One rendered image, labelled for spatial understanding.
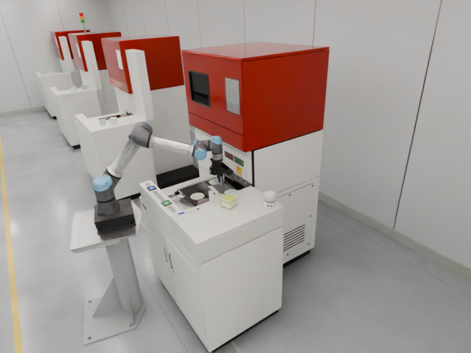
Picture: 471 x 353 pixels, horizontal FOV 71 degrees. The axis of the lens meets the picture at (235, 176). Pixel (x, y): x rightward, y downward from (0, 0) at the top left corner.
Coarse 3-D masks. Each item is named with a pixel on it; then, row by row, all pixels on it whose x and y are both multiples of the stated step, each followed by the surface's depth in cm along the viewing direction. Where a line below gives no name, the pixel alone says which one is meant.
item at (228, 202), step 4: (224, 196) 206; (228, 196) 206; (232, 196) 205; (224, 200) 202; (228, 200) 201; (232, 200) 202; (236, 200) 206; (224, 204) 204; (228, 204) 201; (232, 204) 203; (236, 204) 207; (224, 208) 205; (228, 208) 203; (232, 208) 204
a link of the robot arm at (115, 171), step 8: (128, 136) 213; (128, 144) 214; (128, 152) 215; (136, 152) 218; (120, 160) 217; (128, 160) 219; (112, 168) 220; (120, 168) 219; (112, 176) 220; (120, 176) 223
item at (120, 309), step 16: (128, 240) 235; (112, 256) 229; (128, 256) 235; (128, 272) 238; (112, 288) 248; (128, 288) 243; (96, 304) 264; (112, 304) 254; (128, 304) 249; (144, 304) 262; (96, 320) 250; (112, 320) 249; (128, 320) 249; (96, 336) 237; (112, 336) 238
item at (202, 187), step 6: (192, 186) 248; (198, 186) 247; (204, 186) 247; (216, 186) 246; (222, 186) 246; (228, 186) 245; (186, 192) 240; (192, 192) 240; (198, 192) 239; (204, 192) 239; (222, 192) 238; (204, 198) 231; (198, 204) 225
